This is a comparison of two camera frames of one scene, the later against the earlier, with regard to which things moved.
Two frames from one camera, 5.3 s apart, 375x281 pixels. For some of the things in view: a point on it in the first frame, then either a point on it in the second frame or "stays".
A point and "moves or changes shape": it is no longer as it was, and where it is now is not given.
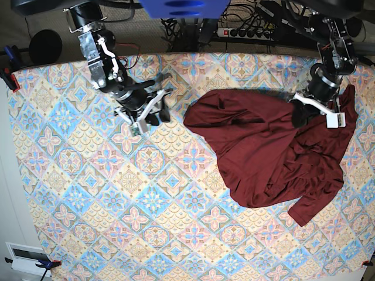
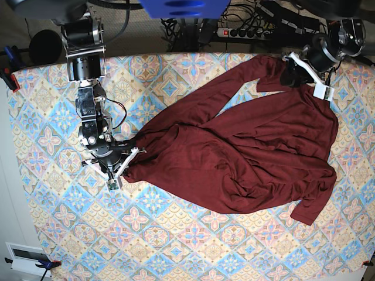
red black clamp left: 10,79 stays
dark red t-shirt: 268,159 moves or changes shape
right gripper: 323,86 → 320,57
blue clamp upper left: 13,54 stays
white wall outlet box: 24,257 stays
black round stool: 45,47 stays
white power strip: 245,34 stays
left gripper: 136,101 → 113,157
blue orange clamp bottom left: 46,264 stays
